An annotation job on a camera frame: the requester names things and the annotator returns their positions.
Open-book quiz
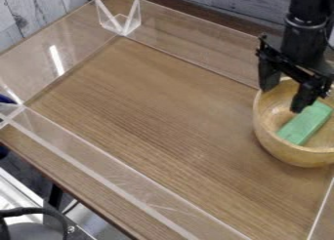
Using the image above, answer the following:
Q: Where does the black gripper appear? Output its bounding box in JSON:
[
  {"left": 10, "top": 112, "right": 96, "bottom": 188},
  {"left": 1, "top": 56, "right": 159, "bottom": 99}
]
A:
[{"left": 255, "top": 18, "right": 334, "bottom": 113}]

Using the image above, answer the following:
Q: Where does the green rectangular block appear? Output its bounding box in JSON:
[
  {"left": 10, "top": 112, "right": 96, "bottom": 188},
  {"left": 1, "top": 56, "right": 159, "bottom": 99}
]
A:
[{"left": 276, "top": 101, "right": 334, "bottom": 145}]

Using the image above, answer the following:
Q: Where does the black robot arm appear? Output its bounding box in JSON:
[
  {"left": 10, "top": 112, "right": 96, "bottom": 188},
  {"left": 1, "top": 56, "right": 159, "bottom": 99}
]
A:
[{"left": 255, "top": 0, "right": 334, "bottom": 113}]

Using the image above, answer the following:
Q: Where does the light wooden bowl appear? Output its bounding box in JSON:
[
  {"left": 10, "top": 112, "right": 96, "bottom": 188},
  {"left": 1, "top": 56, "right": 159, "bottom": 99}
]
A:
[{"left": 252, "top": 77, "right": 334, "bottom": 168}]

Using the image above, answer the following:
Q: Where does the black table leg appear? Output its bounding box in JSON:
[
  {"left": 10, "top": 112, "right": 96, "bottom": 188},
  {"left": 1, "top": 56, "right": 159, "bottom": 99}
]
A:
[{"left": 48, "top": 184, "right": 64, "bottom": 210}]

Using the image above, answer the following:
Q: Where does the blue object at edge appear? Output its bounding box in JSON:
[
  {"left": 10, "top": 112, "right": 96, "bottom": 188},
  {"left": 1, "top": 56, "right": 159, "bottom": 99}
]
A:
[{"left": 0, "top": 94, "right": 16, "bottom": 104}]

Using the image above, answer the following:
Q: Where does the clear acrylic tray wall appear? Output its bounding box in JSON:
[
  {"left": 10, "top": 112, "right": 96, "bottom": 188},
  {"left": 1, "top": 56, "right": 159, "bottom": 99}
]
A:
[{"left": 0, "top": 0, "right": 334, "bottom": 240}]

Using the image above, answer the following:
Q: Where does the black cable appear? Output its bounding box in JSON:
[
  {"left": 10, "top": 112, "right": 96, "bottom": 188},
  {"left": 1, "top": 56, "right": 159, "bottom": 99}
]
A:
[{"left": 0, "top": 207, "right": 70, "bottom": 240}]

